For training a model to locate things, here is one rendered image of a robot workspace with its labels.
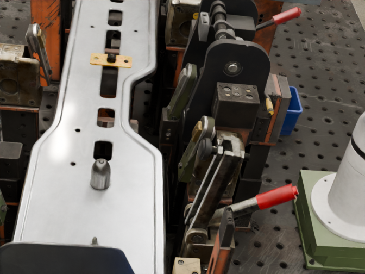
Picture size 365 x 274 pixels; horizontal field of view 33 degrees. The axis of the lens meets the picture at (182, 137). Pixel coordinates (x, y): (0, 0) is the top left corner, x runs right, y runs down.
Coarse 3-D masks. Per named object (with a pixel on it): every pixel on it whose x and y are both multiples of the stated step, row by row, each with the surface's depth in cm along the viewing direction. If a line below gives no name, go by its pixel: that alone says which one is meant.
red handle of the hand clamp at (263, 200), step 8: (288, 184) 83; (264, 192) 84; (272, 192) 83; (280, 192) 82; (288, 192) 82; (296, 192) 82; (248, 200) 84; (256, 200) 83; (264, 200) 83; (272, 200) 82; (280, 200) 82; (288, 200) 82; (232, 208) 84; (240, 208) 84; (248, 208) 84; (256, 208) 84; (264, 208) 83; (216, 216) 85
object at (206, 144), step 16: (208, 144) 76; (224, 144) 78; (224, 160) 76; (240, 160) 77; (208, 176) 82; (224, 176) 78; (208, 192) 80; (192, 208) 86; (208, 208) 82; (192, 224) 84; (208, 224) 84
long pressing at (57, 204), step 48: (96, 0) 141; (144, 0) 144; (96, 48) 126; (144, 48) 129; (96, 96) 115; (48, 144) 103; (144, 144) 106; (48, 192) 95; (96, 192) 97; (144, 192) 98; (48, 240) 88; (144, 240) 91
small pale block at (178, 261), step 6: (180, 258) 81; (186, 258) 81; (192, 258) 82; (174, 264) 81; (180, 264) 81; (186, 264) 81; (192, 264) 81; (198, 264) 81; (174, 270) 81; (180, 270) 80; (186, 270) 80; (192, 270) 80; (198, 270) 80
